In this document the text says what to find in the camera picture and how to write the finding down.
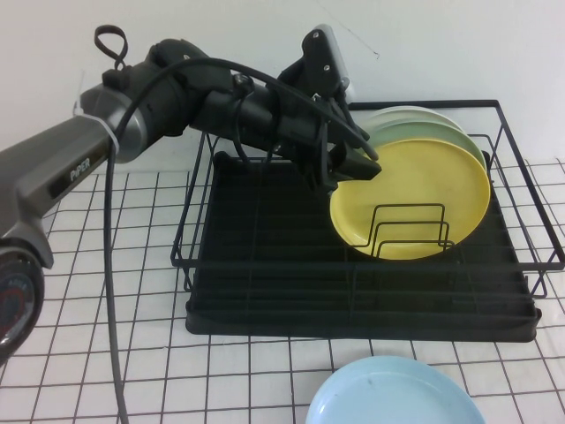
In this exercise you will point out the light blue plate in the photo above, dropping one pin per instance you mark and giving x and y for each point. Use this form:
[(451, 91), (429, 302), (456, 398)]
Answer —
[(397, 393)]

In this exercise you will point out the grey wrist camera black mount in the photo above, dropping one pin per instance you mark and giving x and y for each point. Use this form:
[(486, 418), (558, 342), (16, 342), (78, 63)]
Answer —
[(335, 57)]

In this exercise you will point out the yellow plate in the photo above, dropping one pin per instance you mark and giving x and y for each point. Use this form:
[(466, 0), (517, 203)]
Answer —
[(419, 185)]

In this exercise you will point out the white black grid tablecloth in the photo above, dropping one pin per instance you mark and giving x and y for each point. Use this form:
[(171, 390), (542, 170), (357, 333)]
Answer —
[(132, 309)]

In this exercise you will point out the cream white plate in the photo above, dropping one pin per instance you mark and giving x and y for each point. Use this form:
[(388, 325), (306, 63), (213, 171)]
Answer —
[(406, 114)]

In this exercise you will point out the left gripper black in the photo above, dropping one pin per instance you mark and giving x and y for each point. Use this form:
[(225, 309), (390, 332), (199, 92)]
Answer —
[(304, 128)]

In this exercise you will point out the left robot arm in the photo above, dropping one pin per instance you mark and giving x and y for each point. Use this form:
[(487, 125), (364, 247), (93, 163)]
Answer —
[(44, 154)]

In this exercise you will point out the green plate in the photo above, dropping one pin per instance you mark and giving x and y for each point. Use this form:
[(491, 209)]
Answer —
[(441, 132)]

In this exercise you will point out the white zip tie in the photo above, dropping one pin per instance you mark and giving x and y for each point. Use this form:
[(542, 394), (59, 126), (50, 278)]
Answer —
[(103, 128)]

